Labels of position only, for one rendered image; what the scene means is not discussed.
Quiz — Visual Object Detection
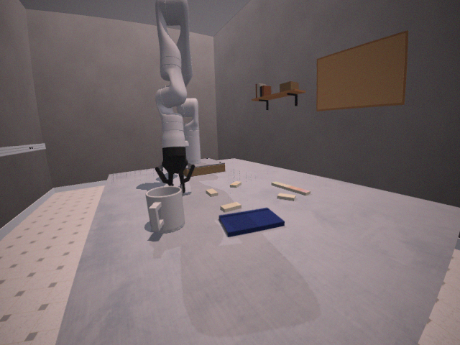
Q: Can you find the grey cup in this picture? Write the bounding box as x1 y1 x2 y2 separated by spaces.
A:
146 186 185 233

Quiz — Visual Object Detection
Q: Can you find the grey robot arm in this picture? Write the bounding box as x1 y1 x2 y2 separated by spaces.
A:
155 0 201 165

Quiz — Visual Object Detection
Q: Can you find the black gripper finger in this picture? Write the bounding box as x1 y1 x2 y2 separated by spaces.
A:
155 164 174 186
177 163 195 195

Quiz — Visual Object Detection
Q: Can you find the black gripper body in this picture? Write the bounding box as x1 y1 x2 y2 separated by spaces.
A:
162 147 188 174

